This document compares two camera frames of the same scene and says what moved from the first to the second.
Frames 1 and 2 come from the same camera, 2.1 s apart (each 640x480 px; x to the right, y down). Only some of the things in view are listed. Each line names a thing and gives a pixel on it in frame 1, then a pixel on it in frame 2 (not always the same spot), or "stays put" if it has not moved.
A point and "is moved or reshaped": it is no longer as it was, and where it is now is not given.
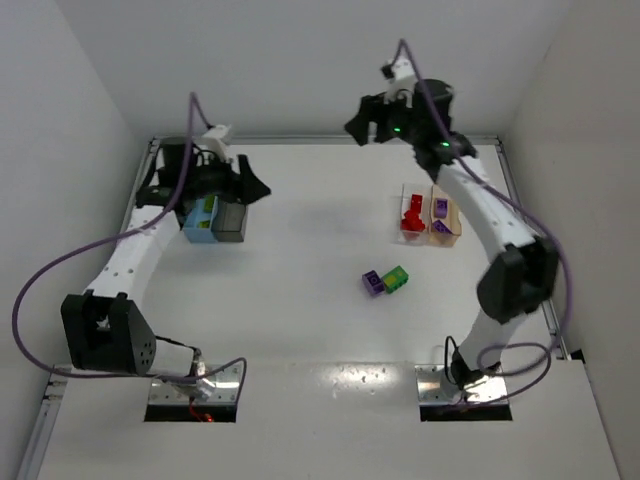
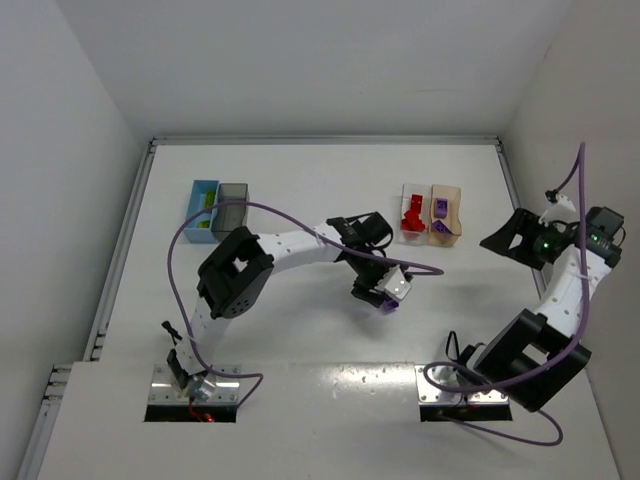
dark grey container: (229, 225) stays put
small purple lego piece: (441, 226) stays put
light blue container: (201, 235) stays put
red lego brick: (416, 202) stays put
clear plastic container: (416, 238) stays put
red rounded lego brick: (412, 221) stays put
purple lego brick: (373, 282) is moved or reshaped
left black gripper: (238, 176) to (368, 291)
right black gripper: (373, 113) to (520, 235)
